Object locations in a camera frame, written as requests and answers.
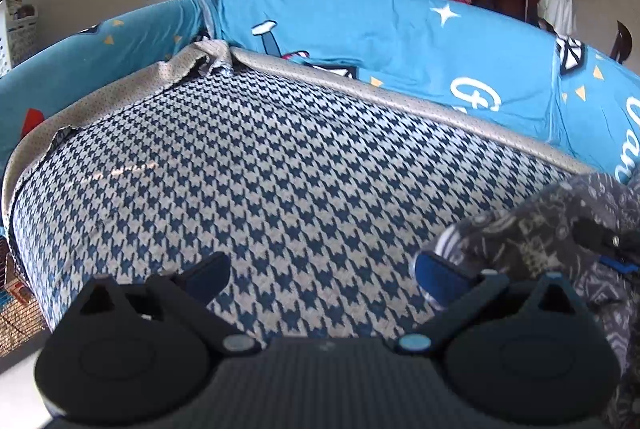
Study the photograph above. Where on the small dark chair back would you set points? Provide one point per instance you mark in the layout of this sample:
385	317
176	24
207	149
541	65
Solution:
621	39

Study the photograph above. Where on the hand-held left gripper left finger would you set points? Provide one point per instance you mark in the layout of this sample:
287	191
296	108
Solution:
212	271

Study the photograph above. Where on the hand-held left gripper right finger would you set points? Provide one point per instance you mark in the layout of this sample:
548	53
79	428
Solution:
440	274

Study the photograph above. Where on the blue printed sofa cover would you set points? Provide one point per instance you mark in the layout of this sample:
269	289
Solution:
375	34

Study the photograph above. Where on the white plastic laundry basket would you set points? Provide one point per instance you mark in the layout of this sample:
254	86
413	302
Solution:
20	34

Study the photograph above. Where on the grey doodle-print fleece jacket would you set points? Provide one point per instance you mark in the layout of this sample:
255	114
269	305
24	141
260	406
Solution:
540	229

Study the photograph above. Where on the houndstooth seat mat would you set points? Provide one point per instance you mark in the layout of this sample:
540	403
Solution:
250	169

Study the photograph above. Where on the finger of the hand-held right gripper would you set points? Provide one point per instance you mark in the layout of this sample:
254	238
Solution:
617	265

